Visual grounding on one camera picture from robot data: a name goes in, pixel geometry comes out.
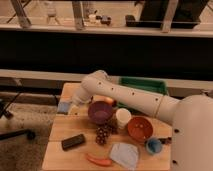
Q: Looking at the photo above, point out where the bunch of dark grapes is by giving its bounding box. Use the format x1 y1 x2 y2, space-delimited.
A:
95 123 118 145

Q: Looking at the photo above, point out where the green plastic tray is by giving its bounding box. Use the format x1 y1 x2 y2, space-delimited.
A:
119 77 168 95

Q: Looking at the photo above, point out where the orange carrot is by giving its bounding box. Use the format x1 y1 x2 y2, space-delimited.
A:
85 154 112 167

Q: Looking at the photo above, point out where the black chair base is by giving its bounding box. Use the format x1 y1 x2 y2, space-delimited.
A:
0 93 36 141

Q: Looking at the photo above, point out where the purple bowl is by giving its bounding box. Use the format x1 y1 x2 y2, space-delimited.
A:
88 101 113 125

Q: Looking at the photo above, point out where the black cable clutter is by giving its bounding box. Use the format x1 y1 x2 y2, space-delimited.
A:
159 137 172 145

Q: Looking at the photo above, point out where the orange ball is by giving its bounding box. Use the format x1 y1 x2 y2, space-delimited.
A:
105 97 116 106

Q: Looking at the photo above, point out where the blue sponge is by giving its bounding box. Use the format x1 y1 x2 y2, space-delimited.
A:
57 102 70 114

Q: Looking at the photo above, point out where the black rectangular block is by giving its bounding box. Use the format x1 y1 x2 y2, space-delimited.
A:
61 134 86 150

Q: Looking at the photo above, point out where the red bowl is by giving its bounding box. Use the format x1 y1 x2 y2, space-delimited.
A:
127 117 153 143

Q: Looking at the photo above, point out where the white cup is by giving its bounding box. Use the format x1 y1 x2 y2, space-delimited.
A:
115 108 132 129

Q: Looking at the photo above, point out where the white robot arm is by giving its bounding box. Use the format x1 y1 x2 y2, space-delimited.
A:
72 70 213 171

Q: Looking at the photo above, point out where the light blue cloth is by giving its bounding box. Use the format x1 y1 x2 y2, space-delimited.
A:
109 143 139 171

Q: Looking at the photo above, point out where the blue cup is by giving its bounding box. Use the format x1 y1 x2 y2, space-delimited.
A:
145 138 162 155

